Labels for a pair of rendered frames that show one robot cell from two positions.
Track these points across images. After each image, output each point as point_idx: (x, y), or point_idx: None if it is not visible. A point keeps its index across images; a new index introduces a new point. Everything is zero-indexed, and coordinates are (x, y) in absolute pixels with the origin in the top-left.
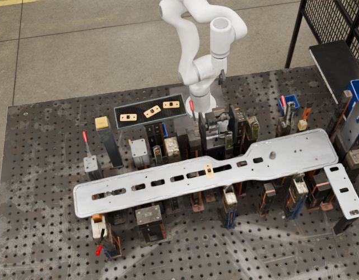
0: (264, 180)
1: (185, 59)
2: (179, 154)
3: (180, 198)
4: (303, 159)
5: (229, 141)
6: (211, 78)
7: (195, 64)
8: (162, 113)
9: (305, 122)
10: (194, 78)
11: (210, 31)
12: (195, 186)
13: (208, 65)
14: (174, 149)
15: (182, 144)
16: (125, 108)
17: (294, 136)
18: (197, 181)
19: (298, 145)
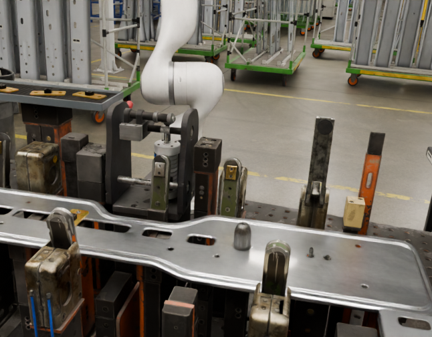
0: (182, 276)
1: (158, 42)
2: (42, 175)
3: (15, 323)
4: (324, 274)
5: (159, 188)
6: (198, 103)
7: (175, 62)
8: (61, 97)
9: (361, 201)
10: (162, 79)
11: None
12: (9, 231)
13: (196, 67)
14: (31, 152)
15: (71, 180)
16: (14, 84)
17: (326, 235)
18: (24, 226)
19: (327, 249)
